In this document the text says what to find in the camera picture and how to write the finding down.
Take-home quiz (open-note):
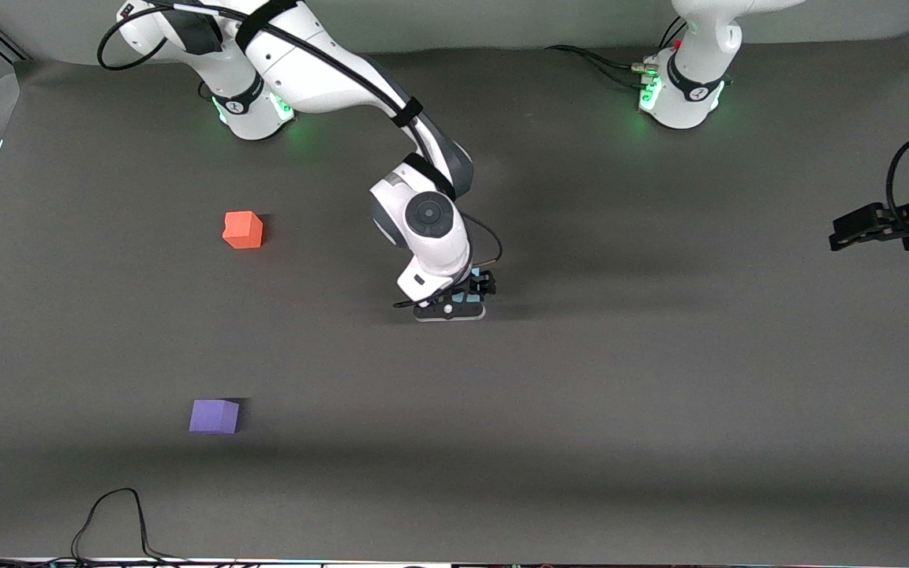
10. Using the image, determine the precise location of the blue block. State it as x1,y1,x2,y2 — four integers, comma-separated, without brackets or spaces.
451,268,484,305

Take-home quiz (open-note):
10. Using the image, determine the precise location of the orange block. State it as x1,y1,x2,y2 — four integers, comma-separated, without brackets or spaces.
223,211,264,250

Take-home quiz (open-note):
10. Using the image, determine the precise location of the purple block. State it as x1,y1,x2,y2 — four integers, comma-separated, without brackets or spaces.
189,398,241,435

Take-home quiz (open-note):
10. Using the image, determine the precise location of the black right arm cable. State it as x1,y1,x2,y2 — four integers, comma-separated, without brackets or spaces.
97,0,503,308

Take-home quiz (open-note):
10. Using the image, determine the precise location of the thin black looped cable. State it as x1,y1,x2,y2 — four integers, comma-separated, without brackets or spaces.
70,488,191,566

